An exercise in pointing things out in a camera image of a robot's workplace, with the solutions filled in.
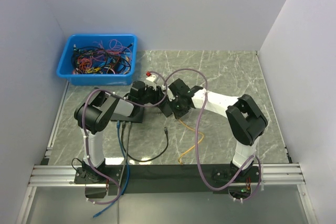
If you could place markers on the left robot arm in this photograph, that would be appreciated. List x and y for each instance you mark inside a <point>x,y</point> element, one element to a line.
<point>95,112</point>

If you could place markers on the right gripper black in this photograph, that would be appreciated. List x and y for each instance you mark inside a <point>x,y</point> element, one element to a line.
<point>177,112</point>

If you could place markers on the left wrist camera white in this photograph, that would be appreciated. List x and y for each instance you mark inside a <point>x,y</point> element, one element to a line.
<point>150,80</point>

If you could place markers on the blue plastic bin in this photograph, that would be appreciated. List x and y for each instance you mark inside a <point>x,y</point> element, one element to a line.
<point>99,59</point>

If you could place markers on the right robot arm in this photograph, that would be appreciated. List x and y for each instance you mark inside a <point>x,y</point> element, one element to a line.
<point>246,120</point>

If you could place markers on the black network switch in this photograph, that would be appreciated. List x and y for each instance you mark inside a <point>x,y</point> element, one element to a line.
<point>136,116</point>
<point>170,108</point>

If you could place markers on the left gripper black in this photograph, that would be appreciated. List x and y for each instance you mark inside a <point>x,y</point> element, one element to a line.
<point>158,93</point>

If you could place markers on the aluminium rail frame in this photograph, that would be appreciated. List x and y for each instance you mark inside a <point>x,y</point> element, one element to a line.
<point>278,199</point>

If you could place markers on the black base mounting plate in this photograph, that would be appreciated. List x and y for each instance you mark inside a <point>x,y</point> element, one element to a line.
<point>162,178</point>

